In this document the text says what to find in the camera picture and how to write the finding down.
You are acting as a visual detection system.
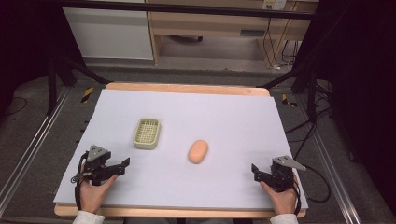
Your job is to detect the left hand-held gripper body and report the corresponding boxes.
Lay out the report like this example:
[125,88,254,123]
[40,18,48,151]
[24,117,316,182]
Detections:
[81,144,112,187]

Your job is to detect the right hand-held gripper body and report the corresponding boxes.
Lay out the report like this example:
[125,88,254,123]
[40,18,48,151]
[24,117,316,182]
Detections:
[268,155,307,193]

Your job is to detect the person's right hand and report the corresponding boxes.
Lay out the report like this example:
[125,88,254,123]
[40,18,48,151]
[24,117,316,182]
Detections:
[259,180,299,217]

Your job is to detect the person's left hand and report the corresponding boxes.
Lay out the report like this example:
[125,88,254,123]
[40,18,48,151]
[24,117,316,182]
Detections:
[78,163,120,215]

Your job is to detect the pale green soap dish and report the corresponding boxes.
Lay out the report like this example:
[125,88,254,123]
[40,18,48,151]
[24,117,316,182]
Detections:
[133,117,163,151]

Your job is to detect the orange oval soap bar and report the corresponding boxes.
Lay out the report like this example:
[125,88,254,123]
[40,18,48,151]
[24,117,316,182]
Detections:
[187,139,209,165]

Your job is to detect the yellow black floor tape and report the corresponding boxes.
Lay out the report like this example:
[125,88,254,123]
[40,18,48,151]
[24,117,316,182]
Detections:
[80,86,94,104]
[281,93,298,109]

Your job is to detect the white table mat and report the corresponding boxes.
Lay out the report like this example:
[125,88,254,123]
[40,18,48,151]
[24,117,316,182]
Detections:
[52,89,309,210]

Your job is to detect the black stand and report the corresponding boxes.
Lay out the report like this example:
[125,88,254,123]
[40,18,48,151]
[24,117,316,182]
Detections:
[46,55,110,117]
[257,66,332,120]

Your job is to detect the wooden table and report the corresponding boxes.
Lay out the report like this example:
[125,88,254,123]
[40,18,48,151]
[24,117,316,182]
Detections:
[53,81,308,219]

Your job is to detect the white cabinet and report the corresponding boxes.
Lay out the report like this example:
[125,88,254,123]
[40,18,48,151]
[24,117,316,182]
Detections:
[62,7,155,61]

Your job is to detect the wooden desk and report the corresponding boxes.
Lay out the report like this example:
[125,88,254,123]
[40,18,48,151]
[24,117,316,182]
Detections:
[145,0,319,69]

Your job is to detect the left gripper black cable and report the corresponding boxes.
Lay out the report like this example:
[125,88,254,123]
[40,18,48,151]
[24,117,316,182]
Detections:
[70,151,90,211]

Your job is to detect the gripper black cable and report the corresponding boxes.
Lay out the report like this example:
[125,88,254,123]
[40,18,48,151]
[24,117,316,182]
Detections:
[291,163,332,217]
[70,151,90,211]

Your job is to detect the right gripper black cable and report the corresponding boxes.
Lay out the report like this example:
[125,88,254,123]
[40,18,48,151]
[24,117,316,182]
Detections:
[291,163,332,217]

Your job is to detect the metal floor rail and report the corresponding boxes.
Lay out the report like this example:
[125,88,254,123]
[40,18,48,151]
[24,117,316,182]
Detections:
[297,94,363,224]
[0,86,73,216]

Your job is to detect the black floor cables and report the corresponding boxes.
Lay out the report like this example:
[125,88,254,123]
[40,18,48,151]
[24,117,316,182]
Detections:
[284,90,334,161]

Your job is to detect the bundle of hanging cables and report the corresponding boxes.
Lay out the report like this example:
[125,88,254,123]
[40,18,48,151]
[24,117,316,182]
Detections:
[262,17,301,70]

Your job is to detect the white wall socket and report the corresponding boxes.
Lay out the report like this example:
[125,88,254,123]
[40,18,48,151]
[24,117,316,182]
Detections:
[262,0,288,11]

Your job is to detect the black metal frame bar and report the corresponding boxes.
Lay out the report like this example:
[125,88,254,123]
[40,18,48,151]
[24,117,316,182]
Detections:
[59,0,316,21]

